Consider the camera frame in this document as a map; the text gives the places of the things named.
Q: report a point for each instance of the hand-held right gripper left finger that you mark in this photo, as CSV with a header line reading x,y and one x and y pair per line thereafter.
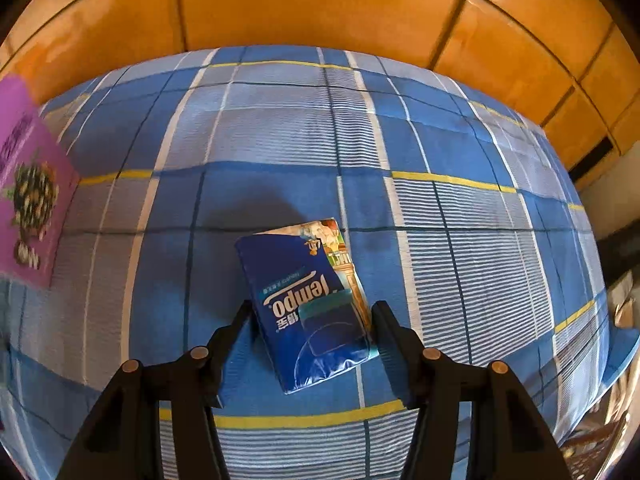
x,y
230,340

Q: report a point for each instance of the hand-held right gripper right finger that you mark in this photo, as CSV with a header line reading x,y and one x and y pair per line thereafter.
x,y
395,345

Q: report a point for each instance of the blue tissue pack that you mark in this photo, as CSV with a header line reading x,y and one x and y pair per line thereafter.
x,y
300,310

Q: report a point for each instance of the purple carton box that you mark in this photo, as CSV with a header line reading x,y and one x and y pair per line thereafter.
x,y
30,185

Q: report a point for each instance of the wooden wardrobe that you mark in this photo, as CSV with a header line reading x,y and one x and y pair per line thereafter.
x,y
300,5

